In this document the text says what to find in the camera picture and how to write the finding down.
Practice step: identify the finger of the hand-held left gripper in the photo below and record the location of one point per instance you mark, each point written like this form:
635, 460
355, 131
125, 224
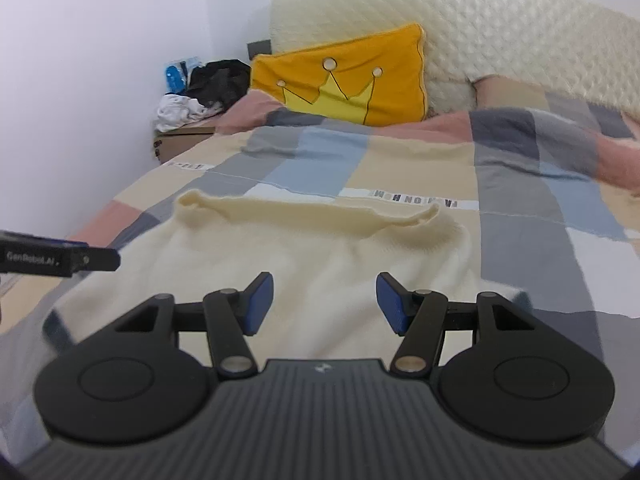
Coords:
97, 260

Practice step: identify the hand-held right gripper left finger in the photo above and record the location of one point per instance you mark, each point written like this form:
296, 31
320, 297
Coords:
260, 302

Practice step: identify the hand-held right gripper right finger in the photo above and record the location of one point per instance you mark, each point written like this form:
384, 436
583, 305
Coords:
390, 305

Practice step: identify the cream knit sweater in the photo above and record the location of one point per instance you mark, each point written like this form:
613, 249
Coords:
320, 245

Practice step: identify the white clothes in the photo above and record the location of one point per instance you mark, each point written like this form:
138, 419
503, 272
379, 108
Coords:
177, 112

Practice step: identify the black clothes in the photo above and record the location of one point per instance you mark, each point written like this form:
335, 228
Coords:
220, 82

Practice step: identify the cardboard box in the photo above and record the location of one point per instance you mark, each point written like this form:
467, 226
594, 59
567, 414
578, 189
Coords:
180, 145

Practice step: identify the patchwork bed sheet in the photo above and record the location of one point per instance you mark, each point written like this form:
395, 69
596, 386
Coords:
400, 160

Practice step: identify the blue plastic item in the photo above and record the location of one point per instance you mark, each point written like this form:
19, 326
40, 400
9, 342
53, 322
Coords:
176, 76

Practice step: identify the white fluffy pillow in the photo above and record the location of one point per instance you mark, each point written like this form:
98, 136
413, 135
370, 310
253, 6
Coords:
450, 92

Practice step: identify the yellow crown pillow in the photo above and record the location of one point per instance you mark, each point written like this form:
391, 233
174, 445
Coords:
350, 70

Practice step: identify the patchwork pillow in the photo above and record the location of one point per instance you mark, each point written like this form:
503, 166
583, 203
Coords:
505, 90

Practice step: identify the cream quilted headboard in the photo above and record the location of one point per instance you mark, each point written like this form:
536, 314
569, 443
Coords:
500, 25

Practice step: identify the grey wall socket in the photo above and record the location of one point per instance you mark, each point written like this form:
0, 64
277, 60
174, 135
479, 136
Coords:
259, 48

